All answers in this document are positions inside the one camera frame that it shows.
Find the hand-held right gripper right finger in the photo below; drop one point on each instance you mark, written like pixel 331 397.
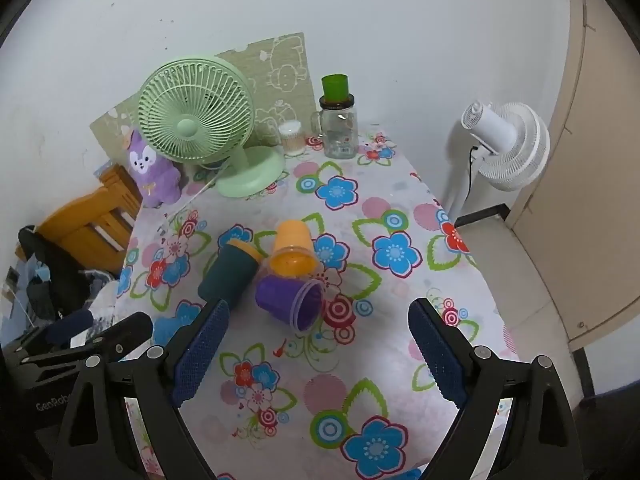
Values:
pixel 437 350

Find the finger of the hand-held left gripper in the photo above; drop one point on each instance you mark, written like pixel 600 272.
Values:
pixel 127 330
pixel 72 325

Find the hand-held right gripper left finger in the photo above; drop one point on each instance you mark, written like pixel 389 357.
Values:
pixel 202 350

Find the purple plastic cup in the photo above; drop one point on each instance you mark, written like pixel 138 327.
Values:
pixel 277 297

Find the dark green plastic cup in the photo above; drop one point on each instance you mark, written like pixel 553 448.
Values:
pixel 225 275

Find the orange plastic cup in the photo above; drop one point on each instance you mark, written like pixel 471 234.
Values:
pixel 292 242

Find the small green cup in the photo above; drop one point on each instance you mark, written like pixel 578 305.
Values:
pixel 335 86

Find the dark clothing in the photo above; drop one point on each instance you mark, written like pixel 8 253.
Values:
pixel 55 270

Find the floral tablecloth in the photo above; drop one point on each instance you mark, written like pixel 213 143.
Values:
pixel 350 355

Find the wooden chair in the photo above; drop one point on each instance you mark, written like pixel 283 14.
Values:
pixel 80 220

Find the purple plush toy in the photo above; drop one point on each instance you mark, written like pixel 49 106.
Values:
pixel 150 170

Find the beige door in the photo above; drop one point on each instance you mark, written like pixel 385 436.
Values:
pixel 590 210

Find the light green desk fan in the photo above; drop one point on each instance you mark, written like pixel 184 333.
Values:
pixel 187 125

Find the white standing fan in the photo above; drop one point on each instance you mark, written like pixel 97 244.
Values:
pixel 500 135

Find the clear cotton swab container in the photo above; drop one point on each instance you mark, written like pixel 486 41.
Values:
pixel 291 140

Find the glass jar mug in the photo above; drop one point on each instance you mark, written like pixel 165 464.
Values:
pixel 340 130

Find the green cartoon print mat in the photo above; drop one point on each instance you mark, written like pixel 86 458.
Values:
pixel 285 70

